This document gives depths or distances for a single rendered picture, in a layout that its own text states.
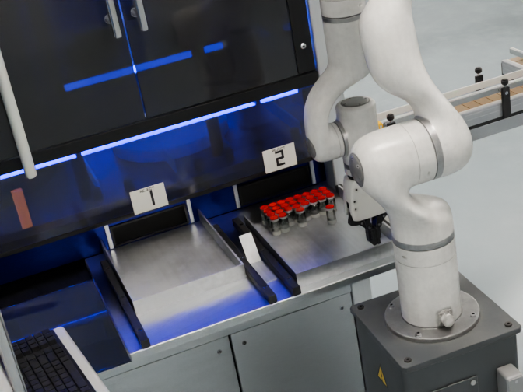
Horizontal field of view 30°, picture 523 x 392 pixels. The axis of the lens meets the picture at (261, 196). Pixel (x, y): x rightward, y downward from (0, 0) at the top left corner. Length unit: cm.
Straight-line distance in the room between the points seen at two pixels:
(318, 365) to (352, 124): 92
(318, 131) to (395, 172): 28
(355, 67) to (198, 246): 66
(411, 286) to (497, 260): 196
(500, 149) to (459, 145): 297
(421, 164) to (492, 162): 289
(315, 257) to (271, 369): 54
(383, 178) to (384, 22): 28
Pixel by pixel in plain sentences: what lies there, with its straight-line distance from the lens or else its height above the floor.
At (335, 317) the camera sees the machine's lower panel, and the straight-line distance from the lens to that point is 268.
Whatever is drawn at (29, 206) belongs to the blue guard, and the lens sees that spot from 229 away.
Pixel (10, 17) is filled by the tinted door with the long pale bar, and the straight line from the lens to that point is 218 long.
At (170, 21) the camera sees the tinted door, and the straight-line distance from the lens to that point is 225.
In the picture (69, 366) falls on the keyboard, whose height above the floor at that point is 83.
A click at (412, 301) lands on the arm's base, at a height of 93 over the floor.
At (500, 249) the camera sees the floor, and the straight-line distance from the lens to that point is 394.
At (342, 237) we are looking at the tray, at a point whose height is 88.
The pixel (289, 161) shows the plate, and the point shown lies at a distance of 243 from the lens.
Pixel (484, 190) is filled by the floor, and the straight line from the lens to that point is 440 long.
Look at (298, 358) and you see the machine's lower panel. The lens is 269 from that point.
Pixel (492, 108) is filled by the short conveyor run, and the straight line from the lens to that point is 280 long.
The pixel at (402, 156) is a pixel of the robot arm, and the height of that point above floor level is 125.
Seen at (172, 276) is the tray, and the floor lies 88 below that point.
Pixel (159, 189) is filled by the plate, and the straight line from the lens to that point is 234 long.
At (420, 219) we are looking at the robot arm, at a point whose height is 112.
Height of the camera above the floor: 197
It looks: 25 degrees down
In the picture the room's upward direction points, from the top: 11 degrees counter-clockwise
